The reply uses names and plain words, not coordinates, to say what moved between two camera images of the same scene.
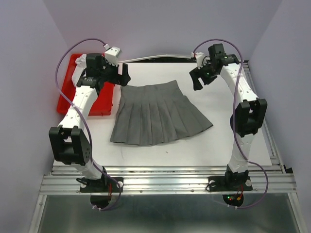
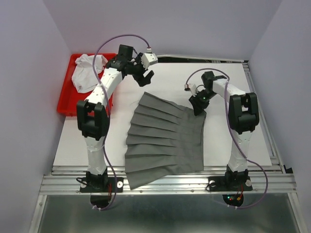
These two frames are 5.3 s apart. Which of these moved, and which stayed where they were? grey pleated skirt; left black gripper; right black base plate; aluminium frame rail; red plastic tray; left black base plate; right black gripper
Moved: grey pleated skirt; right black gripper; left black gripper
Stayed: left black base plate; red plastic tray; aluminium frame rail; right black base plate
